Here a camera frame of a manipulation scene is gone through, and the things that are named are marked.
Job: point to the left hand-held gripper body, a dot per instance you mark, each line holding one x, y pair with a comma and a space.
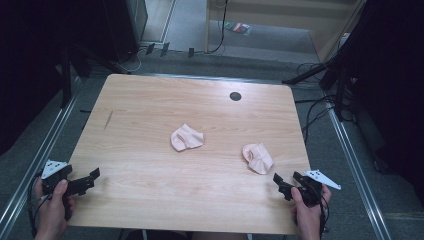
53, 175

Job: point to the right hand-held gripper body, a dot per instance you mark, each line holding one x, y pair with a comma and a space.
311, 186

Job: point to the pink sock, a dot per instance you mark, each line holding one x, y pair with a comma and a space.
258, 158
186, 138

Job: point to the person's right hand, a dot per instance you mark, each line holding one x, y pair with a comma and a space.
308, 216

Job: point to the person's left hand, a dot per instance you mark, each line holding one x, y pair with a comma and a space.
51, 213

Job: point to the black round table grommet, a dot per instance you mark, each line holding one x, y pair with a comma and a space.
235, 96

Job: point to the black metal stand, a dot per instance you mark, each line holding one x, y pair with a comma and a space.
66, 76
333, 75

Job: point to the dark curtain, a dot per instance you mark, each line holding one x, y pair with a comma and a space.
30, 66
393, 93

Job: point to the black cabinet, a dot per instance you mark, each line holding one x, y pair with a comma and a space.
125, 28

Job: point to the colourful packet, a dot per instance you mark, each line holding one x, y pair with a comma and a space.
238, 28

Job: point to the beige wooden board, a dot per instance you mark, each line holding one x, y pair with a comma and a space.
276, 20

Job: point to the metal floor rail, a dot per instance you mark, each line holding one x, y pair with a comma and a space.
358, 176
31, 163

